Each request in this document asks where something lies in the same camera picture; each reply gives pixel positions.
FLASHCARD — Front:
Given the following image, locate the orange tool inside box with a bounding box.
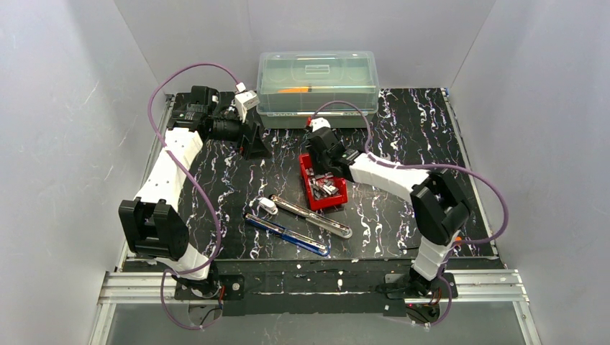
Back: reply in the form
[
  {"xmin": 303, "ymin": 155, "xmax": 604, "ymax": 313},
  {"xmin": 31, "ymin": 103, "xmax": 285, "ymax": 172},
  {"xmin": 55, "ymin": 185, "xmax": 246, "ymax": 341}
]
[{"xmin": 278, "ymin": 86, "xmax": 312, "ymax": 93}]

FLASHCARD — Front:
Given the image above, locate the red plastic bin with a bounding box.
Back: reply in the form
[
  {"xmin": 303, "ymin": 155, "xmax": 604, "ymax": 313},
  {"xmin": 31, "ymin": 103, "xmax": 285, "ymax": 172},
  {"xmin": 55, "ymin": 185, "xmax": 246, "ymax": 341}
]
[{"xmin": 299, "ymin": 154, "xmax": 348, "ymax": 211}]

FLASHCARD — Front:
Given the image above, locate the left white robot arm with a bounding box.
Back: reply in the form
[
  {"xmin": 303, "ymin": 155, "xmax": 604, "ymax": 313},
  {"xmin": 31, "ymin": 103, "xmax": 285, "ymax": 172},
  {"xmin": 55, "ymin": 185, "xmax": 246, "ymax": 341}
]
[{"xmin": 119, "ymin": 86, "xmax": 271, "ymax": 281}]

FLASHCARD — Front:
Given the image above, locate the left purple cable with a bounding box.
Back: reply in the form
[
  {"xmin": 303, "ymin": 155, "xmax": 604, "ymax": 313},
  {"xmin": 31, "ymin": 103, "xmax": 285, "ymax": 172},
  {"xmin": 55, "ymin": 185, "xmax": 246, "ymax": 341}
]
[{"xmin": 146, "ymin": 63, "xmax": 249, "ymax": 331}]

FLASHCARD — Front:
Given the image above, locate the black silver stapler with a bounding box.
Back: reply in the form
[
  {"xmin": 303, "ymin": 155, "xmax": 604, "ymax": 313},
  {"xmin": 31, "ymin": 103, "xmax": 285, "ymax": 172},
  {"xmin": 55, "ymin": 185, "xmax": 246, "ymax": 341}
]
[{"xmin": 269, "ymin": 195, "xmax": 353, "ymax": 239}]

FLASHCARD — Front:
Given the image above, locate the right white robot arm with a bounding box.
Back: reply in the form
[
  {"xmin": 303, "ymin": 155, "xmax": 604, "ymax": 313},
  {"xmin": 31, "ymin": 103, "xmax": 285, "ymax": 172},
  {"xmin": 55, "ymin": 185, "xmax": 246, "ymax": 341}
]
[{"xmin": 306, "ymin": 119, "xmax": 472, "ymax": 282}]

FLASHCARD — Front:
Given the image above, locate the blue stapler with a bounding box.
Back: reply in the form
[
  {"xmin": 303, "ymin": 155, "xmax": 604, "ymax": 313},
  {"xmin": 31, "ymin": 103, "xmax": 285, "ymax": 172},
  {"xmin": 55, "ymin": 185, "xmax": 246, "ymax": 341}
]
[{"xmin": 244, "ymin": 213, "xmax": 330, "ymax": 257}]

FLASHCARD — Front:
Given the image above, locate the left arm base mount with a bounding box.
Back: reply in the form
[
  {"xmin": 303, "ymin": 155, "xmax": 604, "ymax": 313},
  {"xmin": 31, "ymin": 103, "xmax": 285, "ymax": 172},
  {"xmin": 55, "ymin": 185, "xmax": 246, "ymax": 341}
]
[{"xmin": 172, "ymin": 275, "xmax": 245, "ymax": 300}]

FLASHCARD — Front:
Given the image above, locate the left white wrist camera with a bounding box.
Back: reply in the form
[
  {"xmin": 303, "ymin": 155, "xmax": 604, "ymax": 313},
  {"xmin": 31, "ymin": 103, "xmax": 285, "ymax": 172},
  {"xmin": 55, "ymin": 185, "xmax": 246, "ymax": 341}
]
[{"xmin": 234, "ymin": 82, "xmax": 260, "ymax": 123}]

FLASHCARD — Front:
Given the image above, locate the clear plastic storage box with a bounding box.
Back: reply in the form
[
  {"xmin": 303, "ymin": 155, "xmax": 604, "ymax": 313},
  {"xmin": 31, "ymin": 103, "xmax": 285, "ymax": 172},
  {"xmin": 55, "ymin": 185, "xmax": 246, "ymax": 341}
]
[{"xmin": 256, "ymin": 51, "xmax": 380, "ymax": 129}]

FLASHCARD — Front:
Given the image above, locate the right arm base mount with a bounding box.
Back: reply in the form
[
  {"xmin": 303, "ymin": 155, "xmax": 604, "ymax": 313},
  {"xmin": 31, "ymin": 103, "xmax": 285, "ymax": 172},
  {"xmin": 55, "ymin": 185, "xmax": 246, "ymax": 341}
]
[{"xmin": 373, "ymin": 270, "xmax": 459, "ymax": 305}]

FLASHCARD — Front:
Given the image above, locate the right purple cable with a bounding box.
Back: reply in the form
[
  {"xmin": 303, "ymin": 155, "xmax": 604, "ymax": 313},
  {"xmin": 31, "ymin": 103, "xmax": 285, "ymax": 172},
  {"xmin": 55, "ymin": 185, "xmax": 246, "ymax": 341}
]
[{"xmin": 307, "ymin": 100, "xmax": 510, "ymax": 329}]

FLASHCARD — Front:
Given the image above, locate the purple cable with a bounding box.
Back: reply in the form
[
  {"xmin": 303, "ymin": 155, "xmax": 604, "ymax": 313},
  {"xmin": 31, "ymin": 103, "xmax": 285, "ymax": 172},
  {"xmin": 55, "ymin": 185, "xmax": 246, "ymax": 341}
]
[
  {"xmin": 146, "ymin": 63, "xmax": 249, "ymax": 331},
  {"xmin": 307, "ymin": 100, "xmax": 510, "ymax": 329}
]

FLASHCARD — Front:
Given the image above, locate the pile of staple strips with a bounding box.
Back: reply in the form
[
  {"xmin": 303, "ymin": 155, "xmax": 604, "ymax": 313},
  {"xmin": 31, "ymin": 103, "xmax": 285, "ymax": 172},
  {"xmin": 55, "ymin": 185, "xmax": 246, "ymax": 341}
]
[{"xmin": 308, "ymin": 172, "xmax": 340, "ymax": 201}]

